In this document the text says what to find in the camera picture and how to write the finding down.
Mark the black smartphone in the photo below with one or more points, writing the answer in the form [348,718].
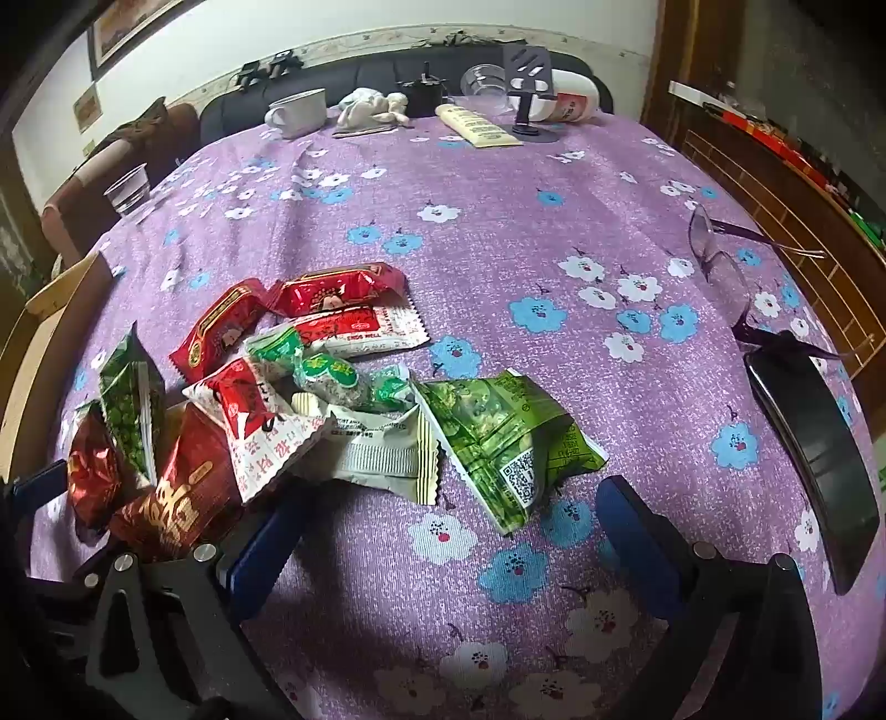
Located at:
[810,450]

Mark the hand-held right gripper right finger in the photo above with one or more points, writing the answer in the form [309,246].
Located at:
[633,547]

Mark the small green pea packet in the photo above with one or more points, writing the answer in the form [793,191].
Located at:
[128,408]

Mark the brown armchair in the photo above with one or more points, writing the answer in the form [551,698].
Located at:
[83,201]

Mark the black camera device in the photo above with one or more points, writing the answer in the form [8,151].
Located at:
[249,73]
[284,62]

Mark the black phone stand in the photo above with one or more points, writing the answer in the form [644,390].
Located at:
[529,76]

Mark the flat brown card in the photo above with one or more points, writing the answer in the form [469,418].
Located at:
[363,130]

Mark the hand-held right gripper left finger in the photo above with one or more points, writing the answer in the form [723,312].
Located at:
[266,554]

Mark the red and white snack packet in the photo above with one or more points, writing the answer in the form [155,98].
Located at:
[242,415]

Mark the dark brown jacket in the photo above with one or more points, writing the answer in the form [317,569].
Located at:
[142,124]

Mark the large red gold-print packet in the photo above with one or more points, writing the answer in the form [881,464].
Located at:
[183,498]

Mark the empty clear plastic cup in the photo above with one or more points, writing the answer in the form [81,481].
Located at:
[484,79]

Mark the purple eyeglasses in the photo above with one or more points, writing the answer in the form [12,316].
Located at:
[761,239]

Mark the shallow cardboard box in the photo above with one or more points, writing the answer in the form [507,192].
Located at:
[48,332]

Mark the cream tube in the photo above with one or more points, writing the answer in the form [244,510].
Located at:
[477,126]

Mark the black leather sofa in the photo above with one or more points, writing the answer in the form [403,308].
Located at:
[360,73]

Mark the dark red foil packet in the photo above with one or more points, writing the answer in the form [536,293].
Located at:
[93,471]

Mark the white ceramic mug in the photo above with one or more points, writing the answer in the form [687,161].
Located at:
[297,114]

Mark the green twisted candy wrapper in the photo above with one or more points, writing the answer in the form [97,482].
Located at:
[332,381]

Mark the small black device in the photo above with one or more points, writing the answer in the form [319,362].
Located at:
[422,97]

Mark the clear plastic cup with water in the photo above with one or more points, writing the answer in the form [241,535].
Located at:
[128,194]

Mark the framed painting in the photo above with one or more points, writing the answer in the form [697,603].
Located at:
[128,28]

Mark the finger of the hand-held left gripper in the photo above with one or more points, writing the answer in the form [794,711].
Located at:
[97,571]
[38,487]

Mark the white and grey snack packet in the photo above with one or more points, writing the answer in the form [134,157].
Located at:
[384,450]

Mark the white flat box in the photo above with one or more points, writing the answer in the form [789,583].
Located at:
[692,93]

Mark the white plastic bottle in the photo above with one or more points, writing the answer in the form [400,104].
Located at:
[571,97]

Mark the white packet with red label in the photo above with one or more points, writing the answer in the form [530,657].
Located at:
[360,332]

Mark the purple floral tablecloth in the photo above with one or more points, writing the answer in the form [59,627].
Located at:
[484,228]

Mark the large green pea packet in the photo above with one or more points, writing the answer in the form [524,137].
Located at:
[498,436]

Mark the brown wooden cabinet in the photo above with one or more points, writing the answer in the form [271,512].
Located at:
[796,187]

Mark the white plush toy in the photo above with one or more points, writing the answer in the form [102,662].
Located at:
[370,107]

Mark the small wall calendar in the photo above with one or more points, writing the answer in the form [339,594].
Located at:
[86,109]

